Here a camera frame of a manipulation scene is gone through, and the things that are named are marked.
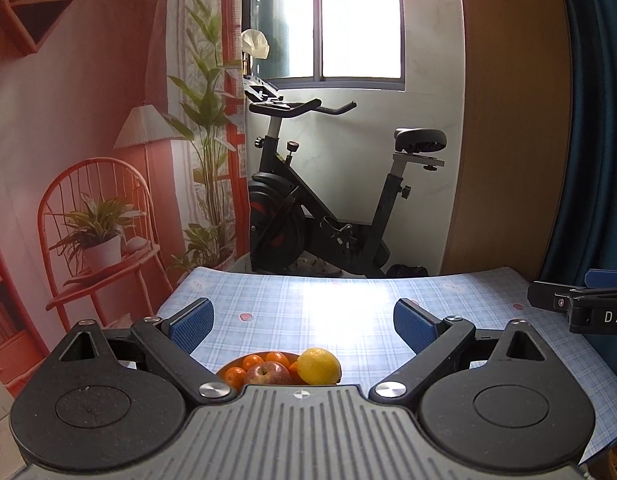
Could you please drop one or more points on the red apple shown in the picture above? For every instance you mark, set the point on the red apple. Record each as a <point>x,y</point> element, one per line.
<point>266,375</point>

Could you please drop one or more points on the wooden wardrobe panel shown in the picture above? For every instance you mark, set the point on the wooden wardrobe panel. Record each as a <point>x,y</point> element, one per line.
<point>508,120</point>

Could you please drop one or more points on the yellow lemon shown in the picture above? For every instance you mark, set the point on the yellow lemon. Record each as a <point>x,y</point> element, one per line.
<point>318,366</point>

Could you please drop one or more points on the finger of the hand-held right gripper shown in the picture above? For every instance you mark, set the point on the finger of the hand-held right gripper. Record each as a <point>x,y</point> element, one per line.
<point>608,278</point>
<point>548,296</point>

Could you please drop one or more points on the window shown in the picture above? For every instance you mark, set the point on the window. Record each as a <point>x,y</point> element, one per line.
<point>358,20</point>

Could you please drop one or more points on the black bag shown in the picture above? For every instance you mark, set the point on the black bag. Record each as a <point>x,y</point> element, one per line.
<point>407,270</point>

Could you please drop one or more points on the cream round plate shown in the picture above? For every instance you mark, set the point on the cream round plate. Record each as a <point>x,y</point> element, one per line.
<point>228,365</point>

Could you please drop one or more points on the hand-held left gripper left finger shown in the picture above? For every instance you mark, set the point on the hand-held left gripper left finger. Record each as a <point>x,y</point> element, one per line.
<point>193,325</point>

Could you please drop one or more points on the blue checkered tablecloth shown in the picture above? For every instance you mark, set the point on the blue checkered tablecloth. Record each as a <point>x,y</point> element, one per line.
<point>313,300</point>

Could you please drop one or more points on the black exercise bike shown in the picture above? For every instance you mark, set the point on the black exercise bike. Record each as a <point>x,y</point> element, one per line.
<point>283,210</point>

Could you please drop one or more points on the white crumpled cloth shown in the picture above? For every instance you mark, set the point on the white crumpled cloth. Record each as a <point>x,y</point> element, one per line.
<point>255,42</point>

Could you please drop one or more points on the printed room wall backdrop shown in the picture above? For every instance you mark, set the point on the printed room wall backdrop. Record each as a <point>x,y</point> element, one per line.
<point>63,100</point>

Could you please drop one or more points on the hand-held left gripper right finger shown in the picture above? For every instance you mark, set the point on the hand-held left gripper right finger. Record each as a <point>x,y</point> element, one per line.
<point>413,322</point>

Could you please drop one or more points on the dark blue curtain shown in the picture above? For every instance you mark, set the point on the dark blue curtain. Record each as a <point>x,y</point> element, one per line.
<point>598,120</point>

